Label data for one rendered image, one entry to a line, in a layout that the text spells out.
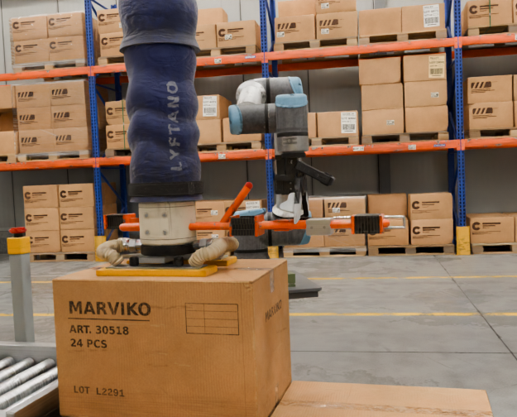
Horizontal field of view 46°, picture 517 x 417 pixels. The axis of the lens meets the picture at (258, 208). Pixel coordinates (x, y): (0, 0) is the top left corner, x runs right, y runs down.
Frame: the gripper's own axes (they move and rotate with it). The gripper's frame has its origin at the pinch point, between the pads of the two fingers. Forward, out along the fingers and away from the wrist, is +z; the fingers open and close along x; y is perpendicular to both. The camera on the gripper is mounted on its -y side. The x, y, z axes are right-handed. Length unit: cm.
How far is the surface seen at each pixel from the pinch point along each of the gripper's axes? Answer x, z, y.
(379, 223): 4.3, 0.4, -21.8
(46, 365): -24, 53, 105
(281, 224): 4.3, 0.1, 5.4
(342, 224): 4.3, 0.5, -11.9
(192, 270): 15.6, 11.5, 28.5
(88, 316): 21, 24, 59
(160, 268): 14.3, 11.0, 38.6
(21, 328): -46, 46, 132
